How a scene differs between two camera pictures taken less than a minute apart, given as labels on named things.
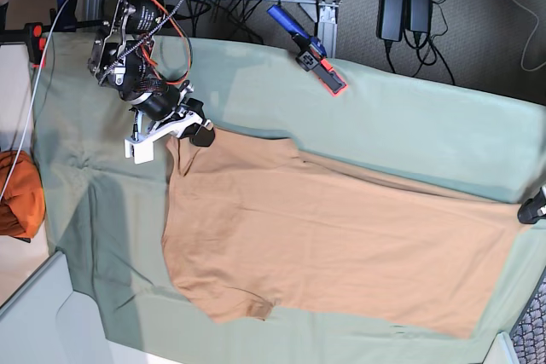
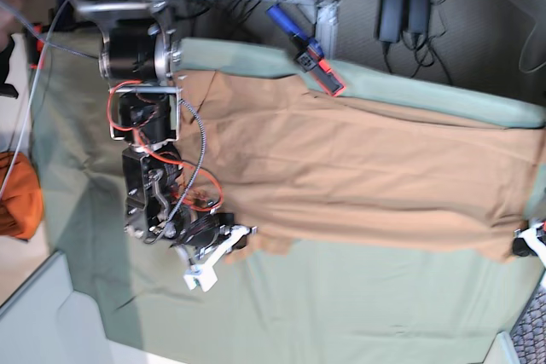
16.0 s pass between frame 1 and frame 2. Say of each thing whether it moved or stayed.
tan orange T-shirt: moved
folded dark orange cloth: stayed
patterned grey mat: stayed
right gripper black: moved
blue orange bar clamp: stayed
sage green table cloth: stayed
